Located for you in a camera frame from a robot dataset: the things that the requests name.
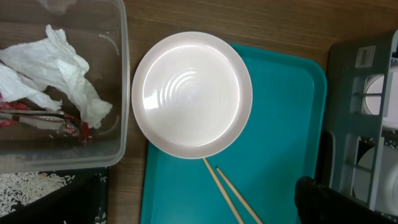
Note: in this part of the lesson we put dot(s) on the large pink plate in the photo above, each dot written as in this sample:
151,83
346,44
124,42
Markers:
191,95

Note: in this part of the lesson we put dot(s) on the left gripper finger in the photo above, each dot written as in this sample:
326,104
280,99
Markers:
317,203

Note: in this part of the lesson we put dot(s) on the teal serving tray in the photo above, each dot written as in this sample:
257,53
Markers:
278,146

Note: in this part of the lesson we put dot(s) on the black plastic tray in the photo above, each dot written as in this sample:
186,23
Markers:
85,200

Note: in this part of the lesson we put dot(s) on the clear plastic waste bin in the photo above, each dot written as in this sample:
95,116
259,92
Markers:
97,30

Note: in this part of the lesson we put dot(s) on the white napkin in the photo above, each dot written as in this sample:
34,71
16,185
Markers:
54,62

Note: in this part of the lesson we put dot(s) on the grey bowl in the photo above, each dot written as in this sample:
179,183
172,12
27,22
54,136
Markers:
386,201

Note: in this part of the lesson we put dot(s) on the grey dishwasher rack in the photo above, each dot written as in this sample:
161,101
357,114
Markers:
361,111

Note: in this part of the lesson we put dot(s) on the red snack wrapper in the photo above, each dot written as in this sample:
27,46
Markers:
59,121

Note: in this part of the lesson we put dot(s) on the spilled rice pile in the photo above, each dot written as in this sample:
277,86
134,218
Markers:
26,187

